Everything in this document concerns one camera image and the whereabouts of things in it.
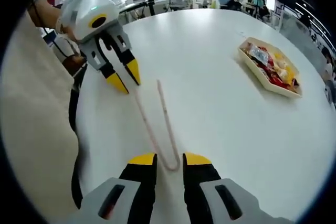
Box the pink food tongs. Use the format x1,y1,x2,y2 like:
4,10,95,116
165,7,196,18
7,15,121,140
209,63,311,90
135,79,182,171

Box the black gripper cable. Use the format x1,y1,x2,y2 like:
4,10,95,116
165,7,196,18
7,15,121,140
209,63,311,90
30,0,52,37

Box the cream hexagonal container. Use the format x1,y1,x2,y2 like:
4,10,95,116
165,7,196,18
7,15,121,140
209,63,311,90
238,37,303,98

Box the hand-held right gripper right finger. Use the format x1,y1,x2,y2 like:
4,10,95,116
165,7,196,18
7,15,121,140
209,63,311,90
182,152,292,224

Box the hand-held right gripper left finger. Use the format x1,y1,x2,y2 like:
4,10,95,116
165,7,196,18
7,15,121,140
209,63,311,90
70,152,158,224

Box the person's left hand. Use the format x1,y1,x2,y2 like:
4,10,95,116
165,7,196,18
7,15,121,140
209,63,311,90
55,20,79,42

